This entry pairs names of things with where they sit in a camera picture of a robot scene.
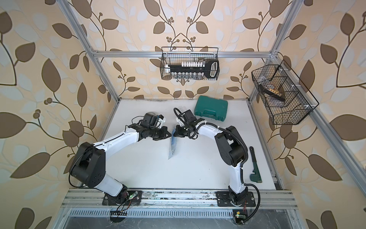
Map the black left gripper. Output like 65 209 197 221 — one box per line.
148 126 172 139

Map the blue ruler set pouch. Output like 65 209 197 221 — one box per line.
168 127 177 159

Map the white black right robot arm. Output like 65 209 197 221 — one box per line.
173 108 248 205

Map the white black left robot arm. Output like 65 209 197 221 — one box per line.
69 113 172 197

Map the black socket bit holder set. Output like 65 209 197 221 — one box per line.
165 59 220 79

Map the green plastic tool case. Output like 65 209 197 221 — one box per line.
194 95 228 122

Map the dark tool in right basket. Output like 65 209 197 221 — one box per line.
260 85 286 102

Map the green pipe wrench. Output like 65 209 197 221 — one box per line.
249 146 263 183

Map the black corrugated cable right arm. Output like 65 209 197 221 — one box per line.
173 107 261 224

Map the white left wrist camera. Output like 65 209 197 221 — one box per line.
155 115 166 128

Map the black wire basket back wall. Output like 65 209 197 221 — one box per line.
160 46 220 81

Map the black wire basket wall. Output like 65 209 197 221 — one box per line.
251 60 319 125
160 46 220 81

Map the aluminium frame bar back top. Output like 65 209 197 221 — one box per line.
92 51 272 58

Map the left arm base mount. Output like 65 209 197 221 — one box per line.
102 187 143 206

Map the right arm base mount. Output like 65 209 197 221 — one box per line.
215 190 256 207

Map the black wire basket right wall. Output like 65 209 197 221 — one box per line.
251 60 319 125

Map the aluminium frame post back left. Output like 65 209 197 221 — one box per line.
56 0 120 103

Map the aluminium frame post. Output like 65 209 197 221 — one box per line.
56 0 120 103
248 0 304 103

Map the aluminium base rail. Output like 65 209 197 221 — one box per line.
61 189 298 210

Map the aluminium frame rail right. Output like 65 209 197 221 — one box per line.
271 54 366 197

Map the aluminium frame post back right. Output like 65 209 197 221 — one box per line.
248 0 304 103

